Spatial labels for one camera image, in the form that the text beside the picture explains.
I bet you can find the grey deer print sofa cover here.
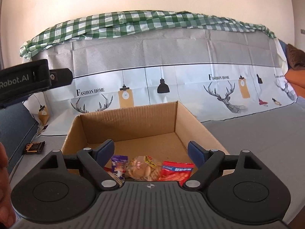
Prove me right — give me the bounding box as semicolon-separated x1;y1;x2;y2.
25;29;304;222

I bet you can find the plain red snack packet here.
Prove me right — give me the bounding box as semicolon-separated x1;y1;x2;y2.
103;167;113;173

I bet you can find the purple cartoon snack packet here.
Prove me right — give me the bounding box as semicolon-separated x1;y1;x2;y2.
111;155;128;181

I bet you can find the clear bag of biscuits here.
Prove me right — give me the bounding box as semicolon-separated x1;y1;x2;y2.
126;155;162;182

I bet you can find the orange sofa cushion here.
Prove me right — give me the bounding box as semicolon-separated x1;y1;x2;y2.
285;69;305;97

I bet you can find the red shrimp snack packet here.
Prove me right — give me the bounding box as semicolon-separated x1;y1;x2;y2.
158;161;195;185

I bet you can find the green checkered cloth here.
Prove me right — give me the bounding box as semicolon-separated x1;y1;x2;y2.
20;10;275;60

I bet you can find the black cracker package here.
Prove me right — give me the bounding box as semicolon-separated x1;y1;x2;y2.
22;141;45;155

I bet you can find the person left hand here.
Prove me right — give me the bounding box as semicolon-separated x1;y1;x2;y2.
1;144;16;228

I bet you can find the brown blanket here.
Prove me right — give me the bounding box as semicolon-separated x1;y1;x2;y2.
286;44;305;70

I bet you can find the brown cardboard box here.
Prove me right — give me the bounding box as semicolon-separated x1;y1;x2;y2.
62;102;228;163

